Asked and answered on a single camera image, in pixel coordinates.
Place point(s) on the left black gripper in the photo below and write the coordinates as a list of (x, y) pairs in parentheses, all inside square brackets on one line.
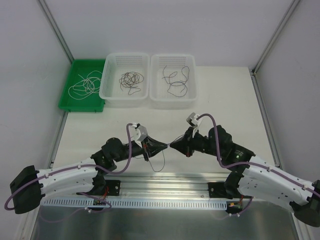
[(145, 148)]

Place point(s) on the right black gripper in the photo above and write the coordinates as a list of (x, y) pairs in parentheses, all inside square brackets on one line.
[(188, 142)]

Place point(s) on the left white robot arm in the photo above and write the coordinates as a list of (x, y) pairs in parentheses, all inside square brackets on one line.
[(20, 195)]

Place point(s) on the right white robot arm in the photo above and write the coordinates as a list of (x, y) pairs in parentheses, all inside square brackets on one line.
[(251, 176)]

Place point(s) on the right white plastic basket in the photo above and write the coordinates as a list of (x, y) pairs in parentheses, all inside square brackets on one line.
[(173, 81)]

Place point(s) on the white plastic basket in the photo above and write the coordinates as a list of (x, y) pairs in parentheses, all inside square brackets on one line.
[(173, 81), (125, 79)]

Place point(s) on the left white plastic basket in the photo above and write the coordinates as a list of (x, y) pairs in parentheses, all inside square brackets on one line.
[(125, 79)]

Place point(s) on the green plastic tray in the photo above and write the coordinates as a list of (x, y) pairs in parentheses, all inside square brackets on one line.
[(81, 90)]

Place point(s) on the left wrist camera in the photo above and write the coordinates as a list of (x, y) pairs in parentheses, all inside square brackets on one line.
[(140, 133)]

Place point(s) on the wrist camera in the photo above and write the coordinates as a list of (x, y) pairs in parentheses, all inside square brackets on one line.
[(194, 122), (140, 133)]

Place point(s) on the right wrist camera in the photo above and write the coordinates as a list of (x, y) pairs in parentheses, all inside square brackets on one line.
[(194, 122)]

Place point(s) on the aluminium mounting rail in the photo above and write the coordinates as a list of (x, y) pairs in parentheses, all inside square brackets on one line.
[(160, 183)]

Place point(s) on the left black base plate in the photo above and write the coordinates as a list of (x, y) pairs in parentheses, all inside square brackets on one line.
[(112, 187)]

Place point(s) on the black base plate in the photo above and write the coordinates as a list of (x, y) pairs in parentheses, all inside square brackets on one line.
[(112, 187), (217, 190)]

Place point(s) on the white slotted cable duct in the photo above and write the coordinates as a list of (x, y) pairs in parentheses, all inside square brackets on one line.
[(132, 203)]

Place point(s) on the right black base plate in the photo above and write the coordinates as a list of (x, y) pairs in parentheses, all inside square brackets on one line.
[(217, 190)]

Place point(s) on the left aluminium frame post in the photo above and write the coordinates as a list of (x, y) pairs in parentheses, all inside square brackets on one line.
[(55, 28)]

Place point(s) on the aluminium frame post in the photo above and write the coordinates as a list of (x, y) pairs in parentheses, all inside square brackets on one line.
[(55, 28), (276, 34)]

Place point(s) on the right aluminium frame post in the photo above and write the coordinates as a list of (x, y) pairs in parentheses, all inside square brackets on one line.
[(276, 34)]

